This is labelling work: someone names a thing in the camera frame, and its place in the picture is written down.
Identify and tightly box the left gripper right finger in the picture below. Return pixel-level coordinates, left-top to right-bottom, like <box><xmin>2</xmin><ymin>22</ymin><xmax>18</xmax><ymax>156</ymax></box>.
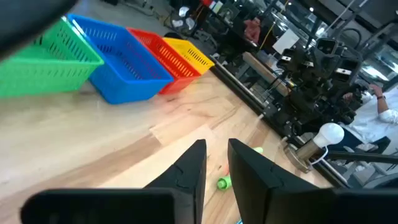
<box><xmin>228</xmin><ymin>138</ymin><xmax>318</xmax><ymax>224</ymax></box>

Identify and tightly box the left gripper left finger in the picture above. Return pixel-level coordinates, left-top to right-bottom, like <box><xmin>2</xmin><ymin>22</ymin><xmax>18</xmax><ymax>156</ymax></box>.
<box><xmin>144</xmin><ymin>139</ymin><xmax>208</xmax><ymax>224</ymax></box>

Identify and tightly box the white bulb brass lamp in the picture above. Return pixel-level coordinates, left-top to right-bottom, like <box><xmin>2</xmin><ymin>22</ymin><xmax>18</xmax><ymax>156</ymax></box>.
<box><xmin>283</xmin><ymin>122</ymin><xmax>345</xmax><ymax>174</ymax></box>

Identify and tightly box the blue plastic basket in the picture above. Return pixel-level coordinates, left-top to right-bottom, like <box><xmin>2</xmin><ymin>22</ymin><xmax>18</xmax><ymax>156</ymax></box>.
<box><xmin>67</xmin><ymin>13</ymin><xmax>174</xmax><ymax>105</ymax></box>

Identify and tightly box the red plastic basket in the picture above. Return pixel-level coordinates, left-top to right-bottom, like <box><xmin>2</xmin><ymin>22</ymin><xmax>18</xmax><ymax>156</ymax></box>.
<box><xmin>126</xmin><ymin>27</ymin><xmax>202</xmax><ymax>95</ymax></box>

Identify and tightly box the yellow plastic basket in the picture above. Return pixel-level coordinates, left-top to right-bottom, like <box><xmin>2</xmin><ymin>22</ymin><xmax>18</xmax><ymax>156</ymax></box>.
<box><xmin>162</xmin><ymin>37</ymin><xmax>215</xmax><ymax>75</ymax></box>

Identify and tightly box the person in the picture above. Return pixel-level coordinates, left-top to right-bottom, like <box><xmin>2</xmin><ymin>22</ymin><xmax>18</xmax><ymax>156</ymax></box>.
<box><xmin>341</xmin><ymin>83</ymin><xmax>398</xmax><ymax>153</ymax></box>
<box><xmin>243</xmin><ymin>17</ymin><xmax>262</xmax><ymax>44</ymax></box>

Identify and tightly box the green plastic basket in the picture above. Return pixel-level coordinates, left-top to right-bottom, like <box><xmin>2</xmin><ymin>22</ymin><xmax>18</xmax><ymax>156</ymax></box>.
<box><xmin>0</xmin><ymin>16</ymin><xmax>105</xmax><ymax>100</ymax></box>

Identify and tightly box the white lamp cable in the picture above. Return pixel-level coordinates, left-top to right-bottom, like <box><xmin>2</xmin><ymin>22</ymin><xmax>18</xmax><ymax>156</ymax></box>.
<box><xmin>309</xmin><ymin>146</ymin><xmax>330</xmax><ymax>166</ymax></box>

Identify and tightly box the black aluminium table frame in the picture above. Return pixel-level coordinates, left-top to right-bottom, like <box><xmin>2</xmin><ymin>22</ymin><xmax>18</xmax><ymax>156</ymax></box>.
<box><xmin>208</xmin><ymin>54</ymin><xmax>398</xmax><ymax>190</ymax></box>

